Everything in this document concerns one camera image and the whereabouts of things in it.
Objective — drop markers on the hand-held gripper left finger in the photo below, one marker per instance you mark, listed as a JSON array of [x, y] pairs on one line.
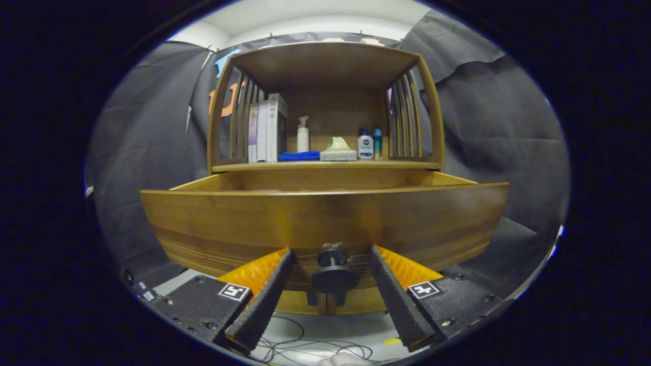
[[264, 300]]

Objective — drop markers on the white pump bottle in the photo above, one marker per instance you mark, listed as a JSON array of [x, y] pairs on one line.
[[303, 140]]

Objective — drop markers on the pale green translucent container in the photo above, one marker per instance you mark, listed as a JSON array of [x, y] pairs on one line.
[[338, 150]]

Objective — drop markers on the wooden cabinet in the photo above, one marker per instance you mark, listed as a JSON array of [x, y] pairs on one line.
[[325, 63]]

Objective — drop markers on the wooden drawer with black knob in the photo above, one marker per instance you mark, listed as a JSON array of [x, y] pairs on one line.
[[330, 216]]

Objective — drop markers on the white lotion bottle blue cap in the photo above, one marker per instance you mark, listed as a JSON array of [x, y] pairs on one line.
[[365, 147]]

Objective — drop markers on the purple spine book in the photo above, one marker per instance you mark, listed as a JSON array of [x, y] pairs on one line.
[[253, 134]]

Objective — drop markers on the wooden cabinet door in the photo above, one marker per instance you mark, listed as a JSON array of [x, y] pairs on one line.
[[295, 304], [366, 302]]

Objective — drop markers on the blue folded cloth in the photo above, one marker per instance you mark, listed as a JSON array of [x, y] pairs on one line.
[[299, 156]]

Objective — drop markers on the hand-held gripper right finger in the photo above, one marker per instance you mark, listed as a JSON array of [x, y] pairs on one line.
[[395, 300]]

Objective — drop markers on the wooden countertop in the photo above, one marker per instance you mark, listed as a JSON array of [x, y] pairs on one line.
[[386, 164]]

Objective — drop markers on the grey portrait cover book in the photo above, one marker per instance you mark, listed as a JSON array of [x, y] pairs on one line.
[[277, 129]]

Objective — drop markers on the yellow tape piece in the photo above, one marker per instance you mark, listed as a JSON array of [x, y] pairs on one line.
[[392, 341]]

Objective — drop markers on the teal slim bottle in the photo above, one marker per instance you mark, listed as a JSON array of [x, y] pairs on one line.
[[377, 145]]

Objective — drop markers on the white book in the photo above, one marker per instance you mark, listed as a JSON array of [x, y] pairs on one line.
[[262, 132]]

